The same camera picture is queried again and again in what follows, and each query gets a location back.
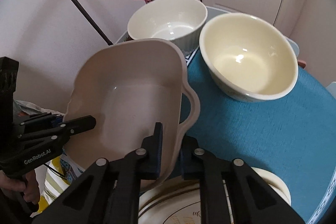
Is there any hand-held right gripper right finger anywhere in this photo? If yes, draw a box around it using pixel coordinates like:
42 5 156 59
180 135 307 224

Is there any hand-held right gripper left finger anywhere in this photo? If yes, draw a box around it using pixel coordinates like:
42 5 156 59
31 122 163 224

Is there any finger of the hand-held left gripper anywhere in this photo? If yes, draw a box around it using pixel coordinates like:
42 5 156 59
20 113 65 127
18 115 97 141

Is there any floral print plate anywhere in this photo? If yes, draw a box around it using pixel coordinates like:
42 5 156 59
139 178 263 224

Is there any pink square baking dish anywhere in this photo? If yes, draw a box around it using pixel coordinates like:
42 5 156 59
64 38 201 192

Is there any plain white plate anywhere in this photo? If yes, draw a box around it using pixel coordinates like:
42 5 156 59
139 166 292 224

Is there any person's left hand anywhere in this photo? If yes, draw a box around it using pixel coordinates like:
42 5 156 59
0 170 40 211

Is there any grey garment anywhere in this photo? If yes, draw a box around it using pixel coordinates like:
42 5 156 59
13 99 34 117

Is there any teal patterned tablecloth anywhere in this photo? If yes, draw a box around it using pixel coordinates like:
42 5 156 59
43 49 336 224

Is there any cream bowl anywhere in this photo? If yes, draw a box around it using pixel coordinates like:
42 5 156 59
199 13 299 103

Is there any white ribbed bowl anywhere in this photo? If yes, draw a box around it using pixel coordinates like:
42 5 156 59
127 0 208 53

